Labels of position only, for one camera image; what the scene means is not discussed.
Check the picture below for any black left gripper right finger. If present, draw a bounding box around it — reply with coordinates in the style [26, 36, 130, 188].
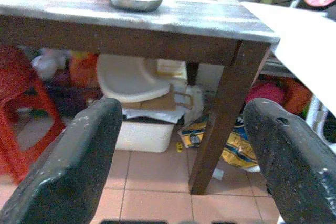
[243, 97, 336, 224]

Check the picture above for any white flat panel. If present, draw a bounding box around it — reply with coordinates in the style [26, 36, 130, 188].
[239, 1, 336, 127]

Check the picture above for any red plastic stool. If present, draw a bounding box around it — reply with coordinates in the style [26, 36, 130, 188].
[0, 44, 66, 184]

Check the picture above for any brown cardboard piece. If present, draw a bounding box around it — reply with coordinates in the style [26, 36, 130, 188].
[122, 83, 194, 112]

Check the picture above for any white plastic storage bin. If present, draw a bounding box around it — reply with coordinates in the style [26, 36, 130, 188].
[115, 119, 175, 153]

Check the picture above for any white plastic seat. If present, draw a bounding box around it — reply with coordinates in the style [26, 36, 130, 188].
[96, 54, 171, 103]

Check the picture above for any dark brown wooden table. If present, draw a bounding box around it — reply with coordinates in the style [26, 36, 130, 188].
[0, 0, 281, 196]

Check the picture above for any orange bag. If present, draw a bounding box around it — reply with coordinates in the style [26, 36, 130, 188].
[68, 52, 100, 88]

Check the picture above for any yellow blue printed bag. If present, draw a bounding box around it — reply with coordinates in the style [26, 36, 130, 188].
[178, 115, 261, 173]

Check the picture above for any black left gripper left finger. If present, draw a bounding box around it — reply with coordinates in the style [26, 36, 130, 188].
[0, 98, 123, 224]

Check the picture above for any magenta fuzzy object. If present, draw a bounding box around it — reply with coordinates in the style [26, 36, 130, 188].
[245, 81, 287, 107]

